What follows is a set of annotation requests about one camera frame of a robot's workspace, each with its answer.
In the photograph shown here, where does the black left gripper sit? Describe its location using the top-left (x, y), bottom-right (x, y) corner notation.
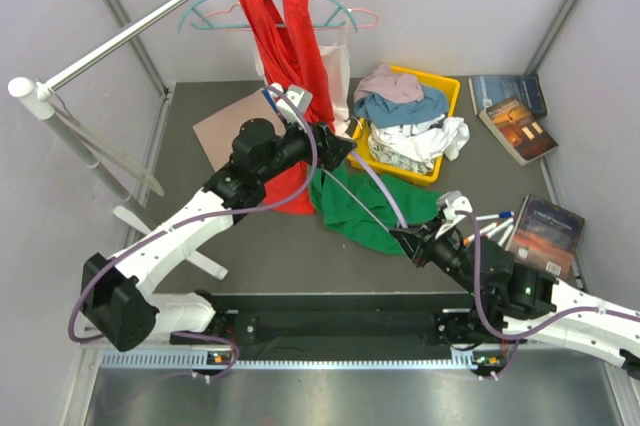
top-left (257, 113), bottom-right (356, 184)

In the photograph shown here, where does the red tank top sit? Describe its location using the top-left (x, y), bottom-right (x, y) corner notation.
top-left (234, 0), bottom-right (337, 216)

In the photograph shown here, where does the light blue cap marker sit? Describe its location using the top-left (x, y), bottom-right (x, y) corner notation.
top-left (497, 224), bottom-right (514, 248)

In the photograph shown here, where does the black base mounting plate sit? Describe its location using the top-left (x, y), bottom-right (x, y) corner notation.
top-left (169, 293), bottom-right (528, 362)

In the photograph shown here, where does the white patterned garment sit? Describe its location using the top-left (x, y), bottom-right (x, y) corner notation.
top-left (367, 115), bottom-right (470, 175)

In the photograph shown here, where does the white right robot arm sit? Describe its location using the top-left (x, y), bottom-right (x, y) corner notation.
top-left (391, 225), bottom-right (639, 379)

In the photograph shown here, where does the orange cover paperback book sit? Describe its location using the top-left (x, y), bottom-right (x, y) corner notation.
top-left (478, 97), bottom-right (558, 166)

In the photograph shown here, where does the blue hardcover book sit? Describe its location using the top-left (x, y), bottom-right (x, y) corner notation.
top-left (468, 75), bottom-right (548, 119)

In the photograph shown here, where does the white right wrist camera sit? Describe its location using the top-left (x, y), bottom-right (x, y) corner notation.
top-left (435, 190), bottom-right (473, 239)

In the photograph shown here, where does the purple cable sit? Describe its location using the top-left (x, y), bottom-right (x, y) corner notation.
top-left (67, 84), bottom-right (318, 382)
top-left (459, 209), bottom-right (640, 382)

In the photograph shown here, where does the metal clothes rail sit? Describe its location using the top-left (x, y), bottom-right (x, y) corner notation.
top-left (44, 0), bottom-right (189, 91)

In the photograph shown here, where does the yellow plastic bin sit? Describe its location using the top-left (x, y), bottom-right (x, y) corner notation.
top-left (349, 65), bottom-right (460, 186)

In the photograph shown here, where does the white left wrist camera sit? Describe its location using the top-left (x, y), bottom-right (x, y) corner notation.
top-left (276, 85), bottom-right (313, 124)

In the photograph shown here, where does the blue garment in bin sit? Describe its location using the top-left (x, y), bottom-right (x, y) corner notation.
top-left (354, 86), bottom-right (449, 128)

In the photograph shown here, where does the clear plastic hanger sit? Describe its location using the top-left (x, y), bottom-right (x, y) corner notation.
top-left (52, 98), bottom-right (165, 196)

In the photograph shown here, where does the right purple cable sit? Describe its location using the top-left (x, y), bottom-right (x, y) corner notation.
top-left (459, 209), bottom-right (640, 382)

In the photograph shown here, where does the brown cardboard sheet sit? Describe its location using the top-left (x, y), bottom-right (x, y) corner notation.
top-left (193, 91), bottom-right (285, 171)

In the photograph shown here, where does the lavender plastic hanger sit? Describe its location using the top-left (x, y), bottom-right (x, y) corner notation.
top-left (322, 144), bottom-right (408, 232)

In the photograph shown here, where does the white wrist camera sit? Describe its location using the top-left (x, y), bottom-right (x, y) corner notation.
top-left (276, 85), bottom-right (313, 124)
top-left (435, 190), bottom-right (473, 239)

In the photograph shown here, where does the dark sunset cover book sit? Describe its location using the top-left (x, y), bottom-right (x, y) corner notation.
top-left (506, 194), bottom-right (585, 280)

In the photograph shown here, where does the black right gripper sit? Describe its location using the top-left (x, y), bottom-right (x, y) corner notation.
top-left (390, 212), bottom-right (483, 297)

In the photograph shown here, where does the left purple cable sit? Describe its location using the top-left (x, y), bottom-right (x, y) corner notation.
top-left (67, 84), bottom-right (318, 382)

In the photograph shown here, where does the green tank top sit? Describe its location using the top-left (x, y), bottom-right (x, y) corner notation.
top-left (309, 165), bottom-right (441, 256)

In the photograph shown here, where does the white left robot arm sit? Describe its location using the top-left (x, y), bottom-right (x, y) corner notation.
top-left (68, 118), bottom-right (356, 352)

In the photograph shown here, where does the grey slotted cable duct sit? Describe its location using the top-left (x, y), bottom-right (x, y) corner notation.
top-left (100, 349), bottom-right (478, 371)

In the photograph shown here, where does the pink garment in bin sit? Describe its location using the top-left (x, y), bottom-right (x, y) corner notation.
top-left (354, 64), bottom-right (424, 104)

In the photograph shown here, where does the red cap marker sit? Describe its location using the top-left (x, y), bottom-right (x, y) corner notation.
top-left (480, 217), bottom-right (514, 238)

